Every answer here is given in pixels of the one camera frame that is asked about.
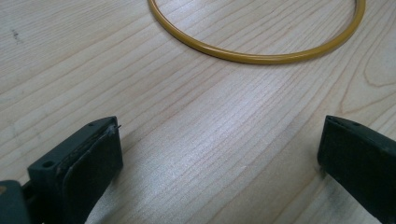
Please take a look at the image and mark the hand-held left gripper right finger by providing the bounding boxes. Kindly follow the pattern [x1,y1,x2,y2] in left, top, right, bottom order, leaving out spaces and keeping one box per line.
[317,115,396,224]

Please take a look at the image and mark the yellow ring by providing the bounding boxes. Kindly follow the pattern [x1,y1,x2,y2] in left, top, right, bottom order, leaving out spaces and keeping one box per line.
[147,0,367,65]

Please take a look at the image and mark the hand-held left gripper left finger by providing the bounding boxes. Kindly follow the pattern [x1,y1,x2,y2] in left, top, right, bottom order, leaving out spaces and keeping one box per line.
[27,116,124,224]

